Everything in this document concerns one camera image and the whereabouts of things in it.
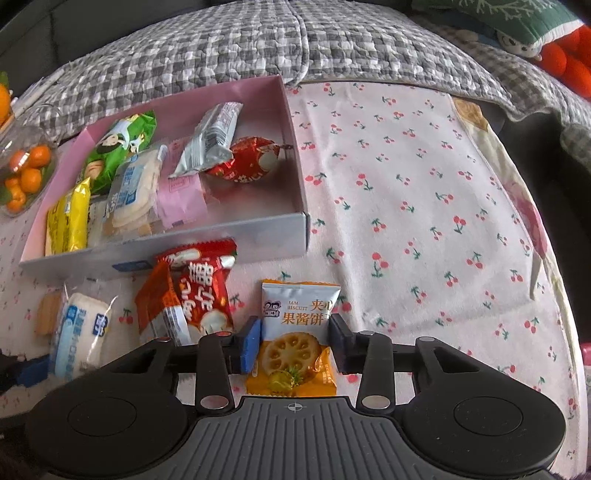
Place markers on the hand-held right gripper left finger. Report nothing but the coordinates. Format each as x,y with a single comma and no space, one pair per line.
252,344

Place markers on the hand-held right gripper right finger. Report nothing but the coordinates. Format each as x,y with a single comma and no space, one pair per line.
339,344

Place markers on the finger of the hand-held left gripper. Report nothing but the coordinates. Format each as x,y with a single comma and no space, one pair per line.
32,369

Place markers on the orange white biscuit packet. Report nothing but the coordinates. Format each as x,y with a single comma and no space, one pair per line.
295,314

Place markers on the clear blue rice cracker packet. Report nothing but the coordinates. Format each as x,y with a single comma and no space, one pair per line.
78,332
131,189

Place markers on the pink cardboard box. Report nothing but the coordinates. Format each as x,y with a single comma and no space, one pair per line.
258,240

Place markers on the yellow snack packet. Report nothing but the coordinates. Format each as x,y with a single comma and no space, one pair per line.
55,226

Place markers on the pink clear snack packet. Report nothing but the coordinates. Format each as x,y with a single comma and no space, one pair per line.
180,203

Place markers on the gold wafer packet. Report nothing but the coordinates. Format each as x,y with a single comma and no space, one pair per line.
78,214

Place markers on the silver snack packet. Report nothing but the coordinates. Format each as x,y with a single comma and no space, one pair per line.
207,138

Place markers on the green cartoon snack packet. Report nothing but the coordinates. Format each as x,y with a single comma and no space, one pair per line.
115,143

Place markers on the red and white snack packet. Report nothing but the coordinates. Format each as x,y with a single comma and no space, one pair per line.
207,286

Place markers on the orange snack packet white label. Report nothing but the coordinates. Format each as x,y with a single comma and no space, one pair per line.
157,300

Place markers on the cherry print tablecloth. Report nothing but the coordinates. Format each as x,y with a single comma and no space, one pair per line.
415,207

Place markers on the small white snack packet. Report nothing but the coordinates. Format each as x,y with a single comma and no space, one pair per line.
98,226

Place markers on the red foil candy packet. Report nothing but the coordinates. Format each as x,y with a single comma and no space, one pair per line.
249,161

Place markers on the pile of kumquats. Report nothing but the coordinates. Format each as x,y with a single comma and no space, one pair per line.
27,180

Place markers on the printed beige cloth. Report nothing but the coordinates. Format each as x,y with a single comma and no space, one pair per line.
531,221

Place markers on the glass jar with oranges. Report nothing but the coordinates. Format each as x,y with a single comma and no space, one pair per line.
27,136

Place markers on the large orange with leaves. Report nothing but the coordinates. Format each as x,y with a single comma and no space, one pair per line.
3,99

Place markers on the grey checked blanket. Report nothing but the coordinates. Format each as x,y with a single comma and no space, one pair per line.
231,41

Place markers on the white plush doll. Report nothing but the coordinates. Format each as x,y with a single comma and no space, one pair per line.
519,44

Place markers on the orange plush toy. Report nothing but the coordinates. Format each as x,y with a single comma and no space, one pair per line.
568,60

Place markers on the green patterned cushion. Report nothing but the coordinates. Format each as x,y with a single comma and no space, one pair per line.
508,16

